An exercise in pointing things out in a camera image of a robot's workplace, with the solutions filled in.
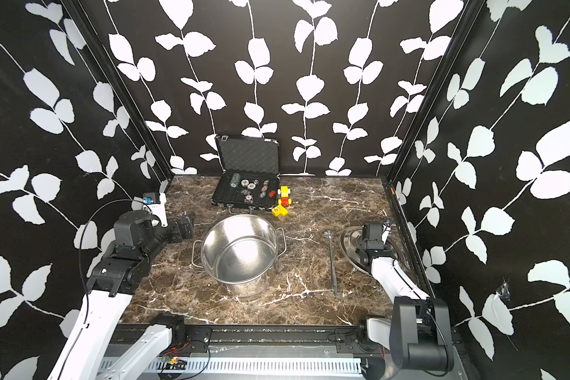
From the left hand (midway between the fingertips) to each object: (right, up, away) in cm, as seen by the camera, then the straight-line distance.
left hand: (179, 212), depth 70 cm
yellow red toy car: (+30, +7, +40) cm, 50 cm away
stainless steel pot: (+13, -18, +24) cm, 33 cm away
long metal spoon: (+50, -26, +17) cm, 58 cm away
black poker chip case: (+13, +15, +46) cm, 50 cm away
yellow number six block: (+28, -2, +35) cm, 45 cm away
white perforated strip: (+11, -47, 0) cm, 48 cm away
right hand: (+65, -10, +20) cm, 69 cm away
